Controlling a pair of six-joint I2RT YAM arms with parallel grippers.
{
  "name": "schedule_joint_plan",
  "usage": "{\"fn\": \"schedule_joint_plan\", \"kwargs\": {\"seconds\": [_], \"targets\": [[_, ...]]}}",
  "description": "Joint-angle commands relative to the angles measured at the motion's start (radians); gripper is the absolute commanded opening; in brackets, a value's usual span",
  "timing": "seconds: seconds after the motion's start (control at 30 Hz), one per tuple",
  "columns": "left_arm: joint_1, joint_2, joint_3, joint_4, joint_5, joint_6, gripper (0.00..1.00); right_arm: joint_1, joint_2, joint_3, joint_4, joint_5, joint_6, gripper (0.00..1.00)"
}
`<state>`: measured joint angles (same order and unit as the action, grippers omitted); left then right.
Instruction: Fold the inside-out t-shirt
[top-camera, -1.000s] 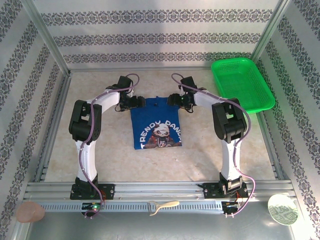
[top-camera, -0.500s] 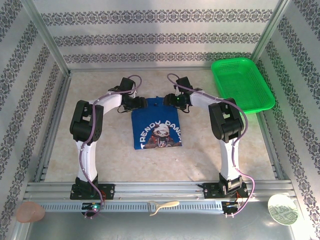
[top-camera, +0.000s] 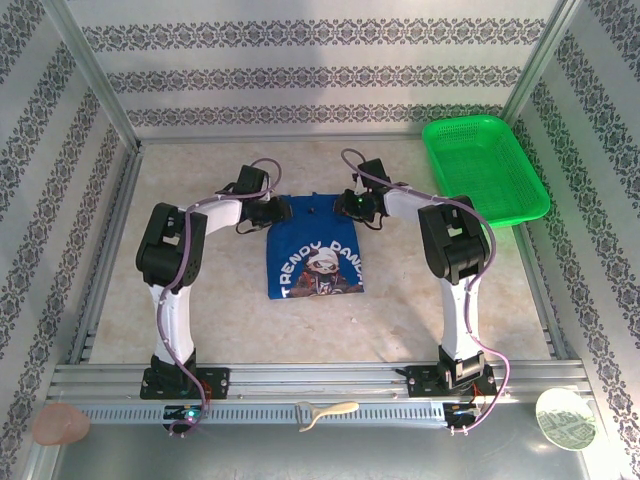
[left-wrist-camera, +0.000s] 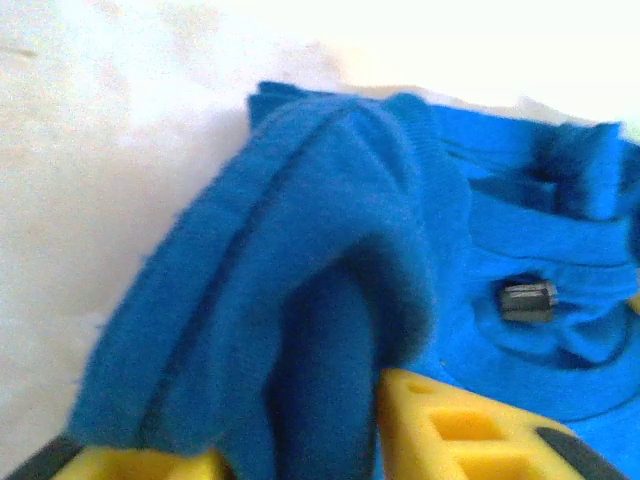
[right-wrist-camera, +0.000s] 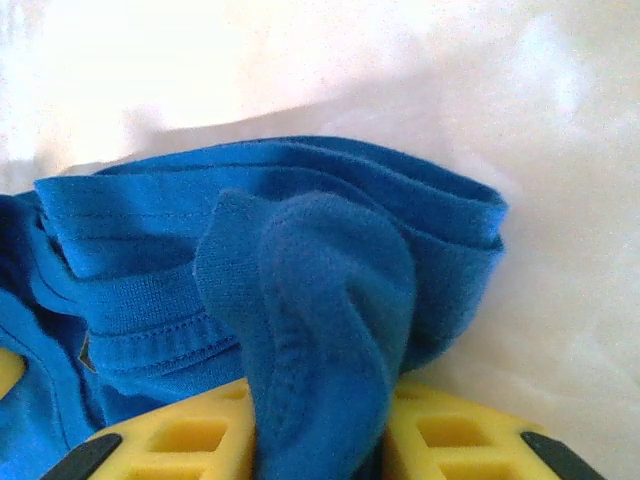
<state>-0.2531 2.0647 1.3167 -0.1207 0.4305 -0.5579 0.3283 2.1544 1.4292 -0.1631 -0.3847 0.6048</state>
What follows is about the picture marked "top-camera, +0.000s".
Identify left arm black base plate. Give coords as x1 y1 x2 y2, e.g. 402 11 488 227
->
139 367 231 401

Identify aluminium mounting rail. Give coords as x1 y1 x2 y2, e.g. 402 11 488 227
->
47 362 594 401

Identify aluminium wall-foot rail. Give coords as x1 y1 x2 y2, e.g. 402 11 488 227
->
137 132 426 147

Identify beige peeler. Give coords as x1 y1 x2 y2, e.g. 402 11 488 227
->
294 400 361 434

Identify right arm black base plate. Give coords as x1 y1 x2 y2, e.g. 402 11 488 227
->
397 364 499 399

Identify round printed disc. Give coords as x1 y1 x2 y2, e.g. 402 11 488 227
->
534 388 599 451

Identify aluminium side rail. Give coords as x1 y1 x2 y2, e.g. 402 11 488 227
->
512 219 569 361
67 142 146 366

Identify small circuit board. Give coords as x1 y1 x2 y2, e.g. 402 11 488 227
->
163 404 209 424
444 399 489 420

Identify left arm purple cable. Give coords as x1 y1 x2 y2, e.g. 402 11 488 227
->
156 157 284 439

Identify green plastic basket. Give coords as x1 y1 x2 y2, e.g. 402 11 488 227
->
422 114 552 234

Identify pink translucent cup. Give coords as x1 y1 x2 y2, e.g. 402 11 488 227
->
32 403 92 446

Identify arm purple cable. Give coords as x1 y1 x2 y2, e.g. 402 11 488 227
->
340 148 511 436
156 157 284 439

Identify aluminium corner post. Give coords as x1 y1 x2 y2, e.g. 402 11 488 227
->
39 0 144 151
499 0 586 122

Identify slotted cable duct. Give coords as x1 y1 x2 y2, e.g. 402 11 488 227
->
79 402 449 426

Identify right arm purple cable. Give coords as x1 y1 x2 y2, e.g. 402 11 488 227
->
340 148 511 436

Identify blue t-shirt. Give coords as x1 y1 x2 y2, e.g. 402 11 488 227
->
265 192 366 301

